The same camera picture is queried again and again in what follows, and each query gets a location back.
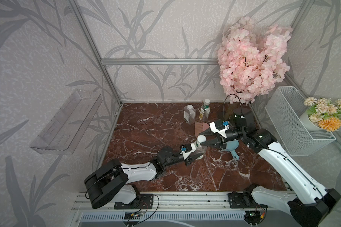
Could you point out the blue dustpan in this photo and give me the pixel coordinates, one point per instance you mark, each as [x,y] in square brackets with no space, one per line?
[231,146]

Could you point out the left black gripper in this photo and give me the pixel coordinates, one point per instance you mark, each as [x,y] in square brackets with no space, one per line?
[191,159]

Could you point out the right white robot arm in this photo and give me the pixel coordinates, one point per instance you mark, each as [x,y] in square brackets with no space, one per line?
[308,202]

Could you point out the white wire mesh basket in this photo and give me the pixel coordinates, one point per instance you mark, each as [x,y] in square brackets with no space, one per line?
[288,114]

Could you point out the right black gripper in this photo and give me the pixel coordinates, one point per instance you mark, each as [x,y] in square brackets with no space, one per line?
[216,144]

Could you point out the clear acrylic wall shelf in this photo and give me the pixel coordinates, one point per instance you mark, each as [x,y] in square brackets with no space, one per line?
[65,130]

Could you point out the potted pastel flower bouquet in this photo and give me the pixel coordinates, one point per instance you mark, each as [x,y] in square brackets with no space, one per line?
[321,114]

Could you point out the right base wiring bundle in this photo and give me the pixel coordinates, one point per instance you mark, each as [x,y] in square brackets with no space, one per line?
[254,217]

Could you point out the pink artificial blossom tree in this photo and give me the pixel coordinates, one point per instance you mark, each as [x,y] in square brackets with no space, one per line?
[251,64]

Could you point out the square clear plastic bottle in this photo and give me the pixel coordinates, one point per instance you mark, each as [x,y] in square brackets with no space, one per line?
[189,115]

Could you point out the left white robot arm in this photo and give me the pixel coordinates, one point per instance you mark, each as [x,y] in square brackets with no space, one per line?
[113,181]

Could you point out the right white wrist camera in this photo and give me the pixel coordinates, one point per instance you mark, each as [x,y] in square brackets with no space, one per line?
[220,127]

